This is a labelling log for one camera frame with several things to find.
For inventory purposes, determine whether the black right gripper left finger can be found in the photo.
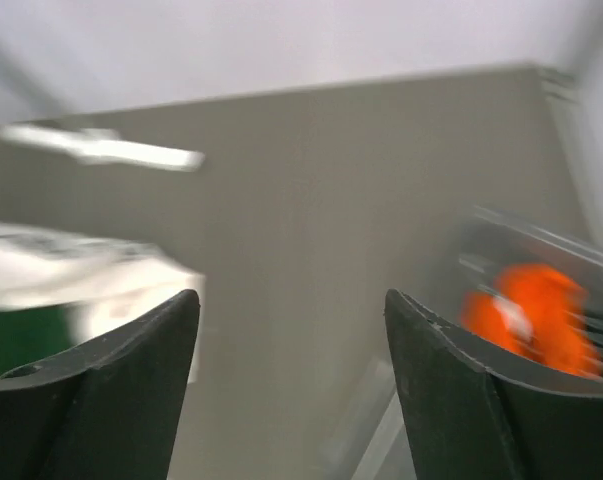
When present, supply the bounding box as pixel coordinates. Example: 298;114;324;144
0;290;201;480

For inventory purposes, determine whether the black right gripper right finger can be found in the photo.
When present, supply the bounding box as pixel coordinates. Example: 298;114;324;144
385;289;603;480

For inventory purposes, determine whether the white and green shirt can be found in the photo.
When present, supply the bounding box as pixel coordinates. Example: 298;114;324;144
0;223;205;376

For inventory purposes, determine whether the orange sock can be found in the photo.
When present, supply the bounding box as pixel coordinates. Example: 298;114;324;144
461;291;534;359
496;264;602;378

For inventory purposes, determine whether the clear plastic bin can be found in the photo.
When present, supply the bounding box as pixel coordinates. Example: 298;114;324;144
321;208;603;479

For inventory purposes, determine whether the grey metal clothes rack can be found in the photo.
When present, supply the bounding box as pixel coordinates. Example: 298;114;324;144
0;124;205;171

